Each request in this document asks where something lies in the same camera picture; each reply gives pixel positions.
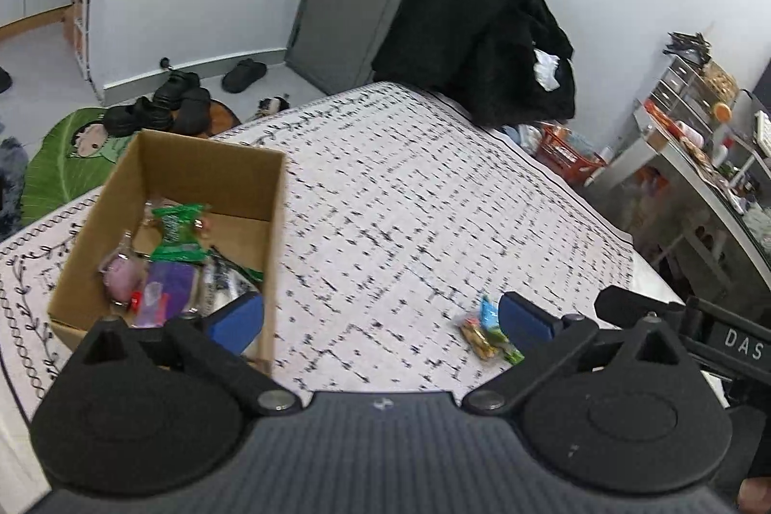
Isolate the green red date snack packet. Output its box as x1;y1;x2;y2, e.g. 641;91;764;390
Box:
498;343;524;365

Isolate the blue green plum snack packet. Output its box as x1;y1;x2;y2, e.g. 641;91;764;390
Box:
479;295;505;338

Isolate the person right hand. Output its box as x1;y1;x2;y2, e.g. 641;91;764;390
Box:
737;477;771;514

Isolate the silver black snack packet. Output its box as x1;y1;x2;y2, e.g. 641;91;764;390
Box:
199;247;263;317

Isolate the clear peanut candy bar packet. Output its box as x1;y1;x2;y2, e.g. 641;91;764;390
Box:
457;315;499;361

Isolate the purple snack packet in box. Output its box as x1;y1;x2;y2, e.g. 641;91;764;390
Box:
129;261;200;329

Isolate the green candy packet in box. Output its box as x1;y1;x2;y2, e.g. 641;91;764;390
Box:
149;203;208;265

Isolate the pink snack packet in box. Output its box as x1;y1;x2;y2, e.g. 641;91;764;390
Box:
98;231;145;309

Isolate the white desk with clutter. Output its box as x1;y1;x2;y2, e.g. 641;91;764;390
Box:
588;31;770;308

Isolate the brown cardboard box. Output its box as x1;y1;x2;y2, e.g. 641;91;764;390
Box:
48;131;286;373

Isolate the white black patterned bed cover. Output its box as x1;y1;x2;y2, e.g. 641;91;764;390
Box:
0;80;635;502

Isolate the orange plastic basket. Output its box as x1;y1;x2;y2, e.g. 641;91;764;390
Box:
536;124;606;188

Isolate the green cartoon floor mat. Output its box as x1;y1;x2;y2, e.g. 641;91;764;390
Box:
21;108;133;225

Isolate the black shoes pile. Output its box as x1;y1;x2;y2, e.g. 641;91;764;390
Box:
102;70;212;137

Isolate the black slipper by door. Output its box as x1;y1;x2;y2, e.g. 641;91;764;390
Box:
221;59;268;94

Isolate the black clothes pile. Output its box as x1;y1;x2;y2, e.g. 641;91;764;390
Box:
371;0;576;128

